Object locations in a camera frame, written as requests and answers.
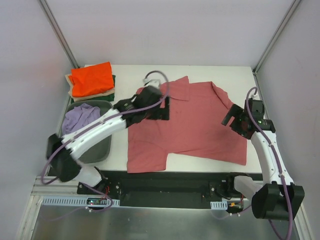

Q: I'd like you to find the pink t shirt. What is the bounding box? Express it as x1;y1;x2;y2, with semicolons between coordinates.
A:
127;76;247;173

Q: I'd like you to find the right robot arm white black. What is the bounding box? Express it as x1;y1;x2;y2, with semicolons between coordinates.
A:
222;98;305;221

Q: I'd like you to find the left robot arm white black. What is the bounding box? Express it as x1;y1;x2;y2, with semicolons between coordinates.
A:
46;85;169;195

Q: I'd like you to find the grey plastic bin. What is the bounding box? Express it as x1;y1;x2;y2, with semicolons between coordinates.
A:
58;100;113;164

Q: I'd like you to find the orange folded t shirt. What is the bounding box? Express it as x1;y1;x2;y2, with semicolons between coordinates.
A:
70;61;115;98

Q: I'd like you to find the beige folded t shirt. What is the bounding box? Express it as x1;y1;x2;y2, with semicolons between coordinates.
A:
64;73;116;103

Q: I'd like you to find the lilac crumpled t shirt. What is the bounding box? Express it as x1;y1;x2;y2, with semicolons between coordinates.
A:
61;103;101;136

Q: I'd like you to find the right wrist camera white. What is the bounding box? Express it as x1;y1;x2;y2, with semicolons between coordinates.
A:
250;91;260;100

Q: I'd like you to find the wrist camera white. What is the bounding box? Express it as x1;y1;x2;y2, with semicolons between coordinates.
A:
250;91;260;100
142;77;161;89

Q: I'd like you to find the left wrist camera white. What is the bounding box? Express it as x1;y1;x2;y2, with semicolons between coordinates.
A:
142;77;161;89

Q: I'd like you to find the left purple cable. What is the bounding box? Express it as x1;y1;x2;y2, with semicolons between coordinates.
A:
41;71;171;213

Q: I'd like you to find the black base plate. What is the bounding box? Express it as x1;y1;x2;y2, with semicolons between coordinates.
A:
76;171;251;208

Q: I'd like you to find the right white cable duct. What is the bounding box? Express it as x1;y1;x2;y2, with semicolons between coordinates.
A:
210;200;228;211

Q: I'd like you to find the white cable duct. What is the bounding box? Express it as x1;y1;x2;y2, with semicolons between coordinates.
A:
210;200;228;211
42;196;120;208

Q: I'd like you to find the left aluminium frame post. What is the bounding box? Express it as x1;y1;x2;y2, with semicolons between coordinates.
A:
37;0;80;69

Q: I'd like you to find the aluminium frame post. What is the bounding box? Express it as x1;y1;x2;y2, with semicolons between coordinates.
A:
37;0;80;69
252;0;303;76

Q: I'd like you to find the right aluminium frame post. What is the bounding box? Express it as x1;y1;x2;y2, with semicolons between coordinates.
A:
252;0;303;76

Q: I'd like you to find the aluminium rail front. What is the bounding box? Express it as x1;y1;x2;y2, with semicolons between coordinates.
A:
31;176;79;196

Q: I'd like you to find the left white cable duct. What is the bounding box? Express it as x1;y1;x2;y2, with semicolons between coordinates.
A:
42;196;120;208

